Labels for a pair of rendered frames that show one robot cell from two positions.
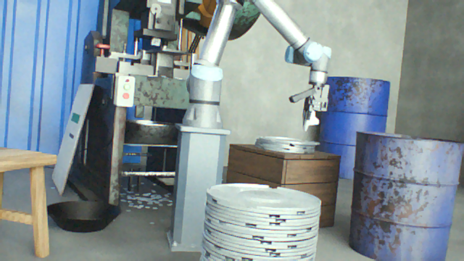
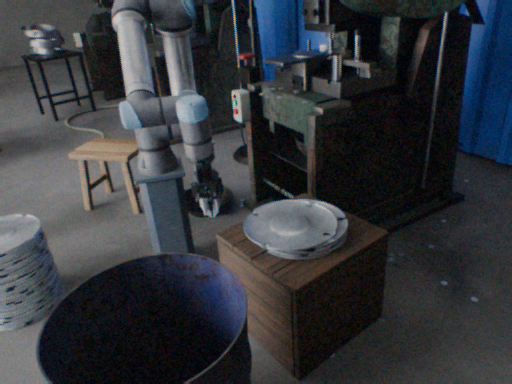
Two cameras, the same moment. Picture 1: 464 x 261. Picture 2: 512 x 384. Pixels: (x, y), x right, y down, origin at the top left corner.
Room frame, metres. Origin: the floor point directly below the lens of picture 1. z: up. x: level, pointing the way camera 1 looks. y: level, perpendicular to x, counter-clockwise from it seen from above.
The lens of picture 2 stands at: (2.10, -1.40, 1.09)
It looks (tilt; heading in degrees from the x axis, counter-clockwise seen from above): 28 degrees down; 91
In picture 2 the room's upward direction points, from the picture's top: 4 degrees counter-clockwise
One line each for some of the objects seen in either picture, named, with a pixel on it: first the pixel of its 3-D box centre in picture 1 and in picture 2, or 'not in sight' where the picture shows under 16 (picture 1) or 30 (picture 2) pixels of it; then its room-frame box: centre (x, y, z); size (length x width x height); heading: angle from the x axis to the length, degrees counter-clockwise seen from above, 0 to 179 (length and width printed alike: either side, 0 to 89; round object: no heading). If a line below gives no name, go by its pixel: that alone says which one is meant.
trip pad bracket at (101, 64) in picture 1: (104, 77); (250, 86); (2.08, 0.60, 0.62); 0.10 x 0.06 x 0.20; 120
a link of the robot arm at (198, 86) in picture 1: (206, 83); (152, 125); (1.71, 0.11, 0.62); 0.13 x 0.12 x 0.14; 12
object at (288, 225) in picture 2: (288, 141); (289, 223); (2.18, -0.29, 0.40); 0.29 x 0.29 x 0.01
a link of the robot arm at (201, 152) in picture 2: (317, 77); (200, 147); (1.95, -0.35, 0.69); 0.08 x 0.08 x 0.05
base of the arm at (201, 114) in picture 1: (203, 113); (156, 155); (1.71, 0.11, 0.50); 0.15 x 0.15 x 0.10
